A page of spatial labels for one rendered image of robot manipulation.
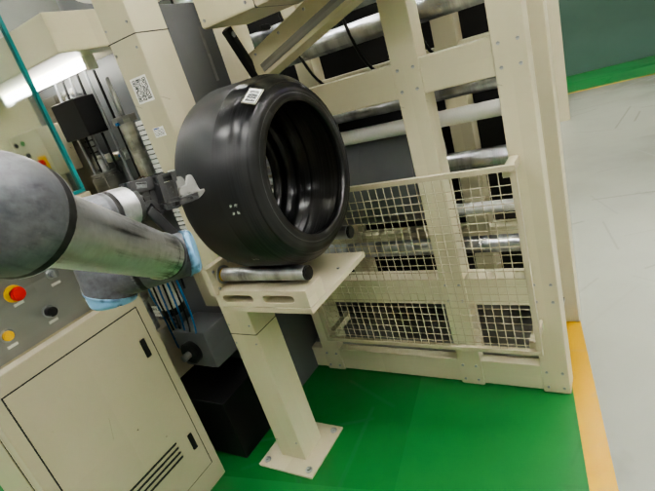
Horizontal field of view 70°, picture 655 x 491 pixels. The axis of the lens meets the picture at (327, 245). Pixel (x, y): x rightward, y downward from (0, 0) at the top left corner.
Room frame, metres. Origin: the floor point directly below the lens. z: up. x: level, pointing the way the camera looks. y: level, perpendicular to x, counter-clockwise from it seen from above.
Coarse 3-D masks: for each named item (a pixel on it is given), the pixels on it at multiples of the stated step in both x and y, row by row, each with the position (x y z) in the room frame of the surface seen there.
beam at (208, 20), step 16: (208, 0) 1.67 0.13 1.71; (224, 0) 1.64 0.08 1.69; (240, 0) 1.60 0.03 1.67; (256, 0) 1.57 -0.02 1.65; (272, 0) 1.55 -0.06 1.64; (288, 0) 1.64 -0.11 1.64; (208, 16) 1.69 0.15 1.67; (224, 16) 1.65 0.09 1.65; (240, 16) 1.65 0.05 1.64; (256, 16) 1.76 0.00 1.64
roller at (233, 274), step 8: (224, 272) 1.42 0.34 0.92; (232, 272) 1.40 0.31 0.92; (240, 272) 1.38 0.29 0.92; (248, 272) 1.36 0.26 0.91; (256, 272) 1.34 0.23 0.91; (264, 272) 1.32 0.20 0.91; (272, 272) 1.30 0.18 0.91; (280, 272) 1.28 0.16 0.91; (288, 272) 1.27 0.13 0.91; (296, 272) 1.25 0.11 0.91; (304, 272) 1.24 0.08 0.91; (312, 272) 1.26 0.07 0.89; (224, 280) 1.42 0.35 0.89; (232, 280) 1.40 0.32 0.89; (240, 280) 1.38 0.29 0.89; (248, 280) 1.36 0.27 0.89; (256, 280) 1.34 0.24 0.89; (264, 280) 1.33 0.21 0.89; (272, 280) 1.31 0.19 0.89; (280, 280) 1.29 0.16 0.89; (288, 280) 1.27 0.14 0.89; (296, 280) 1.26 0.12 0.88; (304, 280) 1.24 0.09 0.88
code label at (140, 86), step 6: (138, 78) 1.54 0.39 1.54; (144, 78) 1.53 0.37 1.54; (132, 84) 1.56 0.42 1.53; (138, 84) 1.55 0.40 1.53; (144, 84) 1.53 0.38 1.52; (138, 90) 1.55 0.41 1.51; (144, 90) 1.54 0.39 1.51; (150, 90) 1.52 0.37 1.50; (138, 96) 1.56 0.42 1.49; (144, 96) 1.55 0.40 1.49; (150, 96) 1.53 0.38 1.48; (138, 102) 1.57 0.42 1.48; (144, 102) 1.55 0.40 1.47
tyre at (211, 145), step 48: (240, 96) 1.28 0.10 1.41; (288, 96) 1.36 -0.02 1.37; (192, 144) 1.27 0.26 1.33; (240, 144) 1.19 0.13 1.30; (288, 144) 1.70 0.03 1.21; (336, 144) 1.51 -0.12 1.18; (240, 192) 1.16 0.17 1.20; (288, 192) 1.67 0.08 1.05; (336, 192) 1.57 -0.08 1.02; (240, 240) 1.20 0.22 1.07; (288, 240) 1.21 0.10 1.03
